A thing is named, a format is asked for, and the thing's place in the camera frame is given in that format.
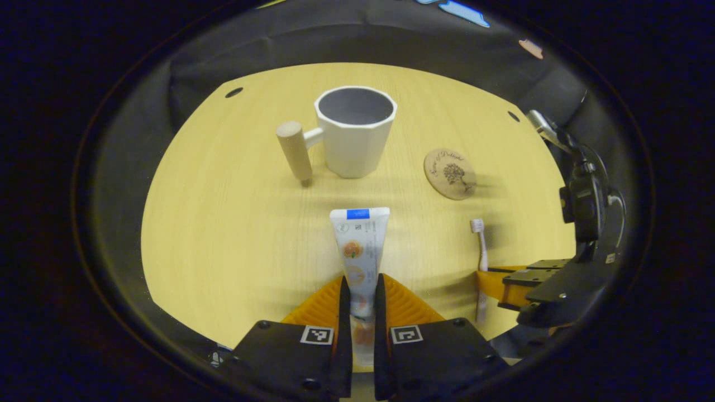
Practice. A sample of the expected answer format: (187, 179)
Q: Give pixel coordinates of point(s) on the black backdrop cloth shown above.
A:
(391, 39)

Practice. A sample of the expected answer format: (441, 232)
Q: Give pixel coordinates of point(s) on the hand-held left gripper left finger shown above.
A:
(344, 335)

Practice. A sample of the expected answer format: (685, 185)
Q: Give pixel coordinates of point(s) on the pale pink toothbrush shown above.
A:
(482, 251)

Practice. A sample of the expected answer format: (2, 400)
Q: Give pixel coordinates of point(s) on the round cork coaster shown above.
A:
(449, 174)

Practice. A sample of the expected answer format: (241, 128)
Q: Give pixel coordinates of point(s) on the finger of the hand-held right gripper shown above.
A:
(494, 285)
(550, 263)

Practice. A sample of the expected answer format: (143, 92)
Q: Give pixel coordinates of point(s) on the white toothpaste tube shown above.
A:
(360, 245)

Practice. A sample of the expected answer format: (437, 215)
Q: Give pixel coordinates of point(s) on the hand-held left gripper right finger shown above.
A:
(381, 340)

